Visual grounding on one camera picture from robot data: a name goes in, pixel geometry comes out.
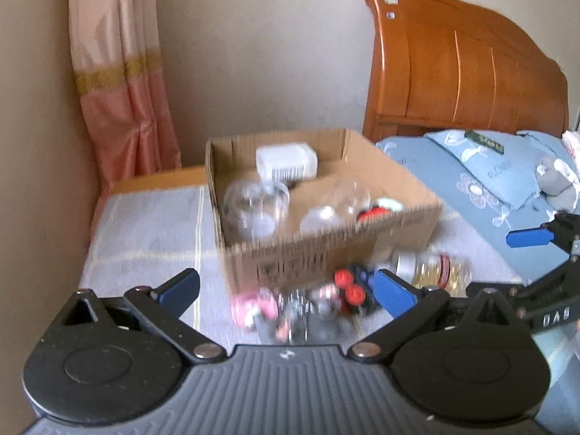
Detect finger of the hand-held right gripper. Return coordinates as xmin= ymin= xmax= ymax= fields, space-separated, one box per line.
xmin=467 ymin=254 xmax=580 ymax=309
xmin=506 ymin=212 xmax=580 ymax=254

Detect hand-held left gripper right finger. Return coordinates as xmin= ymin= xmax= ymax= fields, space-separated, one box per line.
xmin=347 ymin=269 xmax=538 ymax=365

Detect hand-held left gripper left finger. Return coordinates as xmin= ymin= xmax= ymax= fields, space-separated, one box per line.
xmin=38 ymin=268 xmax=227 ymax=365

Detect red toy truck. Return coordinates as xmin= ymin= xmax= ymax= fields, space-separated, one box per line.
xmin=358 ymin=206 xmax=390 ymax=224

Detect tall clear plastic jar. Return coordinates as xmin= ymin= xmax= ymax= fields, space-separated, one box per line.
xmin=224 ymin=180 xmax=291 ymax=239

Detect round clear plastic container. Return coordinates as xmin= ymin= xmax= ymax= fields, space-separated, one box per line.
xmin=299 ymin=180 xmax=370 ymax=233

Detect brown cardboard box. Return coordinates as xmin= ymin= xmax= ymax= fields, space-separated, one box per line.
xmin=205 ymin=128 xmax=444 ymax=297

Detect white bottle with green label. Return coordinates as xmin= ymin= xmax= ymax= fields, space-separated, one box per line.
xmin=256 ymin=144 xmax=319 ymax=183

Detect black toy car red wheels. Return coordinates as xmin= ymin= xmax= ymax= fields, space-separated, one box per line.
xmin=333 ymin=265 xmax=378 ymax=315

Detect clear bottle of yellow capsules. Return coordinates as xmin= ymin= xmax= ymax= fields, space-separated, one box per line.
xmin=392 ymin=251 xmax=472 ymax=293

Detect blue floral bed sheet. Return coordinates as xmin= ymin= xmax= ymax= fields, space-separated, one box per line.
xmin=374 ymin=130 xmax=580 ymax=418

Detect checked grey green table cloth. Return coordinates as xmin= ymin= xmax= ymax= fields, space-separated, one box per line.
xmin=77 ymin=186 xmax=522 ymax=354

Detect grey plush animal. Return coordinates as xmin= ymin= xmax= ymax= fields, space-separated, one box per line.
xmin=535 ymin=156 xmax=580 ymax=211

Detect blue floral pillow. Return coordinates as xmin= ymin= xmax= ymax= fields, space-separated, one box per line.
xmin=423 ymin=128 xmax=569 ymax=211

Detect grey plush toy pink bow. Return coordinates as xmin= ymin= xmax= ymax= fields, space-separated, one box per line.
xmin=230 ymin=286 xmax=345 ymax=345

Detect dark glass tube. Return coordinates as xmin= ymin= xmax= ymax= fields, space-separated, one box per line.
xmin=277 ymin=291 xmax=313 ymax=344

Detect pink cloth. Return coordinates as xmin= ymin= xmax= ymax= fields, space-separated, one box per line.
xmin=561 ymin=129 xmax=580 ymax=159

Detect dark green remote control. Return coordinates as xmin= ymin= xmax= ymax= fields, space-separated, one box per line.
xmin=464 ymin=129 xmax=505 ymax=151

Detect wooden nightstand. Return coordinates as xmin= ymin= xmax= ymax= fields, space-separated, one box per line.
xmin=111 ymin=164 xmax=209 ymax=195

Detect wooden bed headboard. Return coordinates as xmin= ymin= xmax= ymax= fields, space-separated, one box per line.
xmin=362 ymin=0 xmax=571 ymax=143

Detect pink curtain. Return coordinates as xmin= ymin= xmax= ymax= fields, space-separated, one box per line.
xmin=68 ymin=0 xmax=182 ymax=191

